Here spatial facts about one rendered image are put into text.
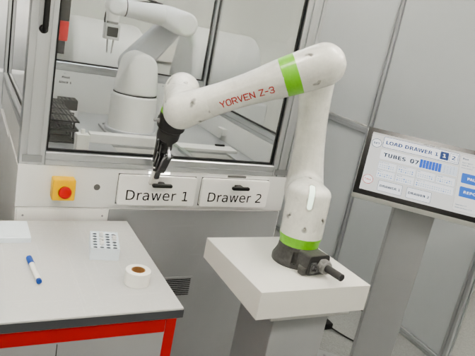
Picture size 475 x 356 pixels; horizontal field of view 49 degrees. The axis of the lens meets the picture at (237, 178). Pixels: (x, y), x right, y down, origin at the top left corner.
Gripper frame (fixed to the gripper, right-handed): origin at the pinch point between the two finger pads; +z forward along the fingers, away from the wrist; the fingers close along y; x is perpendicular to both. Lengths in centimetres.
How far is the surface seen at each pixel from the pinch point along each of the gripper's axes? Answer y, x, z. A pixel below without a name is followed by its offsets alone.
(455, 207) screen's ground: 34, 106, -19
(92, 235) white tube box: 21.2, -23.3, 7.5
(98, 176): -3.4, -18.3, 3.8
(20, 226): 11.3, -42.8, 13.1
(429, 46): -77, 170, -41
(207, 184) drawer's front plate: -1.4, 21.8, 3.7
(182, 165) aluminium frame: -5.5, 11.3, -1.1
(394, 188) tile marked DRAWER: 19, 90, -14
